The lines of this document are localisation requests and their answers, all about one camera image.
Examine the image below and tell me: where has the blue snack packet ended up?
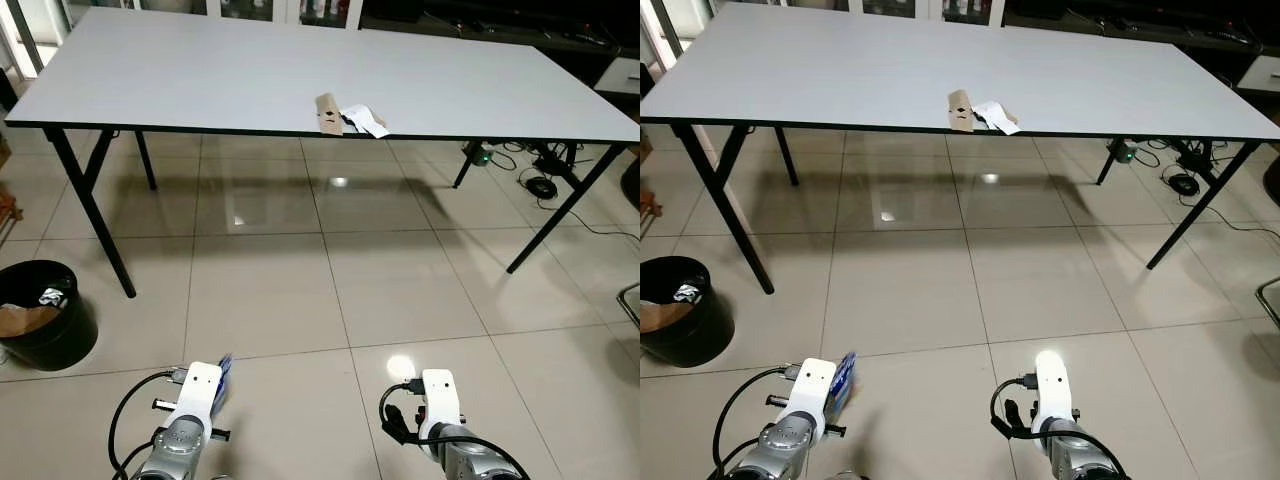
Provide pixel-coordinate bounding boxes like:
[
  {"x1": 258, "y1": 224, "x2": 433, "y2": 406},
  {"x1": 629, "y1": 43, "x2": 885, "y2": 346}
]
[
  {"x1": 829, "y1": 351, "x2": 860, "y2": 413},
  {"x1": 211, "y1": 353, "x2": 235, "y2": 413}
]

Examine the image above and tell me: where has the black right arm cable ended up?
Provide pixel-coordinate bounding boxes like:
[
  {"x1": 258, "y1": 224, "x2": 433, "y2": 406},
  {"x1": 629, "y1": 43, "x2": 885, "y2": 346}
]
[
  {"x1": 990, "y1": 373, "x2": 1131, "y2": 480},
  {"x1": 379, "y1": 380, "x2": 531, "y2": 480}
]

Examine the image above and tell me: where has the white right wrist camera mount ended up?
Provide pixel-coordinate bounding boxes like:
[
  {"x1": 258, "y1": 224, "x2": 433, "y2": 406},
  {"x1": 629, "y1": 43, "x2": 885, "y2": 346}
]
[
  {"x1": 419, "y1": 369, "x2": 464, "y2": 442},
  {"x1": 1033, "y1": 350, "x2": 1077, "y2": 427}
]

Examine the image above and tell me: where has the white table with black legs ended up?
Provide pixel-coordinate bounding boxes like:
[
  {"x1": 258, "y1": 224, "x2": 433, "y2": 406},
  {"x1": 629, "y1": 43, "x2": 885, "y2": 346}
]
[
  {"x1": 640, "y1": 0, "x2": 1280, "y2": 296},
  {"x1": 5, "y1": 3, "x2": 641, "y2": 299}
]

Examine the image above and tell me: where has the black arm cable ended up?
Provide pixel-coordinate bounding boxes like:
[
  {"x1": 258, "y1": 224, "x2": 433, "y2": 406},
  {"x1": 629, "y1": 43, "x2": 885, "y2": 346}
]
[
  {"x1": 108, "y1": 368, "x2": 191, "y2": 480},
  {"x1": 990, "y1": 373, "x2": 1131, "y2": 480},
  {"x1": 712, "y1": 364, "x2": 804, "y2": 480},
  {"x1": 379, "y1": 380, "x2": 531, "y2": 480}
]

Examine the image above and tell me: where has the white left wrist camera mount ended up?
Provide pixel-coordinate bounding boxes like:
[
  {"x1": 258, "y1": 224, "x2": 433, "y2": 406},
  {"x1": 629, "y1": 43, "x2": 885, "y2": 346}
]
[
  {"x1": 177, "y1": 361, "x2": 225, "y2": 434},
  {"x1": 796, "y1": 358, "x2": 839, "y2": 442}
]

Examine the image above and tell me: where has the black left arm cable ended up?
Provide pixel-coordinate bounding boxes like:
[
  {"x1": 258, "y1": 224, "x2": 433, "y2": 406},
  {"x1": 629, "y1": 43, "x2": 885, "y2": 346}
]
[
  {"x1": 712, "y1": 364, "x2": 804, "y2": 480},
  {"x1": 108, "y1": 368, "x2": 191, "y2": 480}
]

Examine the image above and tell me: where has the white paper slip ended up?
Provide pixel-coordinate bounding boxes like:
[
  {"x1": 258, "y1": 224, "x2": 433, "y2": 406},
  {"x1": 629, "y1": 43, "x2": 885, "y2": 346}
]
[
  {"x1": 972, "y1": 101, "x2": 1023, "y2": 137},
  {"x1": 340, "y1": 104, "x2": 392, "y2": 140}
]

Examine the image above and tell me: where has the white drawer unit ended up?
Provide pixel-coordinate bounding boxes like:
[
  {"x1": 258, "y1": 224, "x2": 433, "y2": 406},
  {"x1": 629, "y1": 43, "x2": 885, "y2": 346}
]
[
  {"x1": 596, "y1": 56, "x2": 641, "y2": 97},
  {"x1": 1236, "y1": 54, "x2": 1280, "y2": 97}
]

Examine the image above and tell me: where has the black round rubbish bin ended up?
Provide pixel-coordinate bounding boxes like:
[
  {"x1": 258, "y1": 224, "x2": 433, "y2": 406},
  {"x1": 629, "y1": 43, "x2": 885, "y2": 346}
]
[
  {"x1": 640, "y1": 256, "x2": 736, "y2": 368},
  {"x1": 0, "y1": 260, "x2": 99, "y2": 372}
]

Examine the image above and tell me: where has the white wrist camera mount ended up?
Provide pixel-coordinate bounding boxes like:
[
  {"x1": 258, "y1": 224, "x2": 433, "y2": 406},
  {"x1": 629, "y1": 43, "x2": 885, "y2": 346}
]
[
  {"x1": 177, "y1": 361, "x2": 225, "y2": 434},
  {"x1": 796, "y1": 358, "x2": 839, "y2": 442},
  {"x1": 419, "y1": 369, "x2": 464, "y2": 442},
  {"x1": 1033, "y1": 350, "x2": 1077, "y2": 427}
]

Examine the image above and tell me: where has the brown cardboard piece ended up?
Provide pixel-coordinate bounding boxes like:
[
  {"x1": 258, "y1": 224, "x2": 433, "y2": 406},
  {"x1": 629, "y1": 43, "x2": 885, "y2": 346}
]
[
  {"x1": 640, "y1": 298, "x2": 695, "y2": 334},
  {"x1": 0, "y1": 303, "x2": 62, "y2": 337}
]

